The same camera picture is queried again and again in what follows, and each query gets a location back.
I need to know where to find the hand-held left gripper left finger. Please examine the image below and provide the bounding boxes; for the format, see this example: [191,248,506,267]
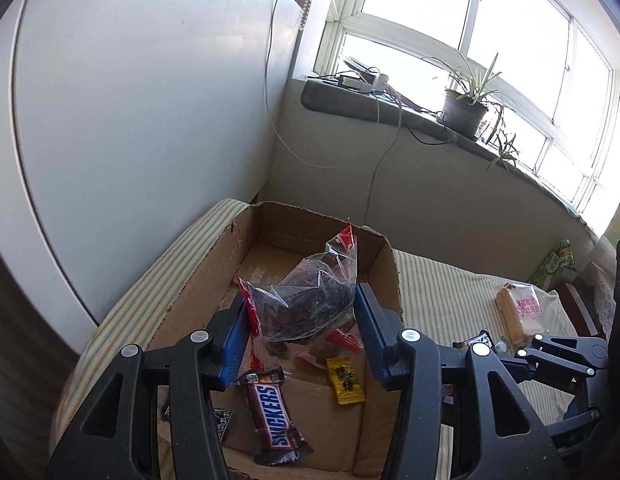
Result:
[42,292,251,480]

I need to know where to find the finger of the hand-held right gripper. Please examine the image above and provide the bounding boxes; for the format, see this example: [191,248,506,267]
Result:
[514,332,610,396]
[544,406,605,461]

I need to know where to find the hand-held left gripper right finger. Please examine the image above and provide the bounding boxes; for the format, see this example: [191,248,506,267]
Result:
[354,282,570,480]

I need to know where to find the clear bag of dark fruit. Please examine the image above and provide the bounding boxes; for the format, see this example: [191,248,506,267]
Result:
[235,219,365,356]
[270,330,365,368]

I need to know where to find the yellow candy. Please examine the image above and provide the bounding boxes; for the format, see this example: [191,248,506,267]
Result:
[326,356,365,406]

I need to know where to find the brown chocolate bar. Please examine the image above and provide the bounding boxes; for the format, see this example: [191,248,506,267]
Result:
[233,367,315,465]

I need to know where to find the pink and black snack packet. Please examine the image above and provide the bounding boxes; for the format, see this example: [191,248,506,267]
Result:
[162,400,237,443]

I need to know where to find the packaged sliced bread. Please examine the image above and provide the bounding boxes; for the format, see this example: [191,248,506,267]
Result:
[494,282,548,348]

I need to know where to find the cardboard box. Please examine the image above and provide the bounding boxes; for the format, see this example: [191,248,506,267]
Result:
[145,201,405,480]

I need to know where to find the white lace cloth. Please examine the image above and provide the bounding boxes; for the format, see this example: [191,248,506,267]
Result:
[587,235,618,331]

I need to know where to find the dark red furniture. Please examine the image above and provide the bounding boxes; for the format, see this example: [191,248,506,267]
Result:
[554,280,608,338]

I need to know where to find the grey stone windowsill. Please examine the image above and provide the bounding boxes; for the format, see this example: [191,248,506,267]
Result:
[300,77,595,236]

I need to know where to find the potted spider plant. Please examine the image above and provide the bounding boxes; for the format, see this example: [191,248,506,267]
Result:
[422,50,520,181]

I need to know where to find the white cabinet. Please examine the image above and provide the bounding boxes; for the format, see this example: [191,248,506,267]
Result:
[0,0,305,346]

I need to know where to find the dark flat device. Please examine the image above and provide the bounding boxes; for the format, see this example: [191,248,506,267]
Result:
[342,56,381,76]

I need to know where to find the green snack bag by wall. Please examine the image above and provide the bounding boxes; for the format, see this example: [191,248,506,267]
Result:
[527,240,575,291]

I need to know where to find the grey hanging cable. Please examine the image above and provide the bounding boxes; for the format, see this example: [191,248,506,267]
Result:
[361,90,405,226]

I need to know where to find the electronics and cables on sill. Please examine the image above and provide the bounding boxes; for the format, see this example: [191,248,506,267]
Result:
[307,72,453,147]

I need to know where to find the thin white cable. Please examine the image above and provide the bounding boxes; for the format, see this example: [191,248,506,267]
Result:
[264,0,343,170]

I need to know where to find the white window frame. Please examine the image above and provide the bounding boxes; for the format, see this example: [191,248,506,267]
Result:
[310,0,620,241]

